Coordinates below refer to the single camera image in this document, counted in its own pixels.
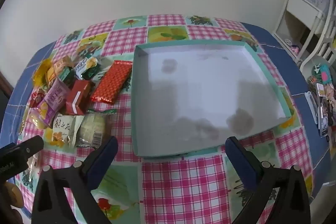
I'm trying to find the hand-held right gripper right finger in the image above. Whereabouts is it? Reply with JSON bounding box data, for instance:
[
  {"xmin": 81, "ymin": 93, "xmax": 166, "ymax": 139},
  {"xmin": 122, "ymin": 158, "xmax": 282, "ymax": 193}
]
[{"xmin": 225, "ymin": 136, "xmax": 311, "ymax": 224}]

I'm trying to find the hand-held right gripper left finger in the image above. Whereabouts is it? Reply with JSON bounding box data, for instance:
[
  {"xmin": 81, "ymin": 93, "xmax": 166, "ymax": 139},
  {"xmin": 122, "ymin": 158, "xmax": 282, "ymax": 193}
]
[{"xmin": 31, "ymin": 136, "xmax": 118, "ymax": 224}]

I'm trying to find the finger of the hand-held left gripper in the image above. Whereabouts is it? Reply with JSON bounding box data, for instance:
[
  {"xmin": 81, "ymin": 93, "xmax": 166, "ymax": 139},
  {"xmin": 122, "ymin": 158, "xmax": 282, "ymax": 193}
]
[{"xmin": 0, "ymin": 135, "xmax": 44, "ymax": 161}]

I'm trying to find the pale green pastry packet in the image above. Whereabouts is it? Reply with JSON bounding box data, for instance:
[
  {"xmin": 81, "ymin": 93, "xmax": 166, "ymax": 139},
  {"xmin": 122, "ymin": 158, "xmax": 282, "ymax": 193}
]
[{"xmin": 43, "ymin": 112, "xmax": 112, "ymax": 148}]

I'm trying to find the purple cake roll packet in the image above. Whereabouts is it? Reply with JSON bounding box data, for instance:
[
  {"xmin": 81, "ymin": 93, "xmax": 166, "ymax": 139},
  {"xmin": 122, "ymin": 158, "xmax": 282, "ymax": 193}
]
[{"xmin": 37, "ymin": 78, "xmax": 70, "ymax": 126}]

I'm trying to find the red box white stripe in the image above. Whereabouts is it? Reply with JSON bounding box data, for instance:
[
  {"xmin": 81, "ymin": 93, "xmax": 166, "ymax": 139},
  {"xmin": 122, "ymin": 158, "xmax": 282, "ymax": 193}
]
[{"xmin": 66, "ymin": 80, "xmax": 92, "ymax": 115}]

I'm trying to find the red checkered foil packet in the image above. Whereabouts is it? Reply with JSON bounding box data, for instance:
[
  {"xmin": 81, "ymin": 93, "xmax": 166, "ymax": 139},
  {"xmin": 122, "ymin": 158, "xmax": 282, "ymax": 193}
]
[{"xmin": 91, "ymin": 60, "xmax": 133, "ymax": 105}]

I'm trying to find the dark green snack packet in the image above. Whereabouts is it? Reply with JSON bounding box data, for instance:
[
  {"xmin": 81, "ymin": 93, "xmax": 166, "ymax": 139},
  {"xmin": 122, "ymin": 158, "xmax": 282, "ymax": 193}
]
[{"xmin": 62, "ymin": 68, "xmax": 79, "ymax": 88}]

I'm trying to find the shallow teal cardboard box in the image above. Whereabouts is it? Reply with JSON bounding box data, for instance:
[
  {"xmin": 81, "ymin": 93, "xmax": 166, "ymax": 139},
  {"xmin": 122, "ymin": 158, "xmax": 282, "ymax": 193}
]
[{"xmin": 133, "ymin": 40, "xmax": 293, "ymax": 159}]

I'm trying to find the orange cake roll packet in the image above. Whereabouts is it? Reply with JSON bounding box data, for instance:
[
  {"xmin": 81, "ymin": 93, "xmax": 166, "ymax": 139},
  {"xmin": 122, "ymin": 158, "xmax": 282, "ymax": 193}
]
[{"xmin": 46, "ymin": 55, "xmax": 74, "ymax": 83}]

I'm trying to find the person's left hand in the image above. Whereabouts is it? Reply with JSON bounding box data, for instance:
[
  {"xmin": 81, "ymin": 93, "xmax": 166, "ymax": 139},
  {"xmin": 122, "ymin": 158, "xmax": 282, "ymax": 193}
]
[{"xmin": 0, "ymin": 183, "xmax": 24, "ymax": 224}]

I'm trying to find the small red snack packet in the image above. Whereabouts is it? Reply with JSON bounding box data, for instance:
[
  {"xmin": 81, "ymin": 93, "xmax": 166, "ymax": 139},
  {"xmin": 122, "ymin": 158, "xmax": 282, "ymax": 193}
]
[{"xmin": 29, "ymin": 90, "xmax": 46, "ymax": 109}]

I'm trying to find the pink checked tablecloth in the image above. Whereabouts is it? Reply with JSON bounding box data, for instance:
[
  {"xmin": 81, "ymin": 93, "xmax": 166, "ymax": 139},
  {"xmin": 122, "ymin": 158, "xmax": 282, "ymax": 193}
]
[{"xmin": 0, "ymin": 14, "xmax": 334, "ymax": 224}]

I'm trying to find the brown wooden furniture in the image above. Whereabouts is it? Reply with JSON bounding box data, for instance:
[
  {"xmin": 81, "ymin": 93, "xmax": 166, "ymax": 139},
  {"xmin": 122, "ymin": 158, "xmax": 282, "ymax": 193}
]
[{"xmin": 0, "ymin": 70, "xmax": 13, "ymax": 98}]

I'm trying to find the white green yellow packet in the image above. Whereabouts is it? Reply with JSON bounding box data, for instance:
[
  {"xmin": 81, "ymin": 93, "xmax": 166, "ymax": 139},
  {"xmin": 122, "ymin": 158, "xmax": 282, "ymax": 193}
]
[{"xmin": 73, "ymin": 55, "xmax": 101, "ymax": 80}]

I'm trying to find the pile of photo cards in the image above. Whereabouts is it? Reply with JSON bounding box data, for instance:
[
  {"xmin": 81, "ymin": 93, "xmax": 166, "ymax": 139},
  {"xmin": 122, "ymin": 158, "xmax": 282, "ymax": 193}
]
[{"xmin": 306, "ymin": 63, "xmax": 336, "ymax": 138}]

